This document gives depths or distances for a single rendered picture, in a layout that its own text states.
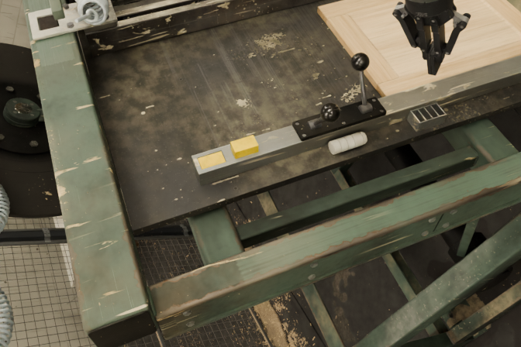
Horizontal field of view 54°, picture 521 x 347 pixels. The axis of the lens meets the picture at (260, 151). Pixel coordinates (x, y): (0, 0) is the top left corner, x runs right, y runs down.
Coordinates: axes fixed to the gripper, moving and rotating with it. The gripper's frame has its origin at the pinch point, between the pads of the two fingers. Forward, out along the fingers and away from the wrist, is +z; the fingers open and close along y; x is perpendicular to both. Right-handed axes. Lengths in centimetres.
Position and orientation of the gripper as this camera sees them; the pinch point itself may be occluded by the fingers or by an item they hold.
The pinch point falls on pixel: (433, 58)
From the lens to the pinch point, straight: 103.6
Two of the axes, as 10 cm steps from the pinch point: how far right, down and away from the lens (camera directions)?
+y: 8.2, 3.1, -4.8
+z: 3.3, 4.3, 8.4
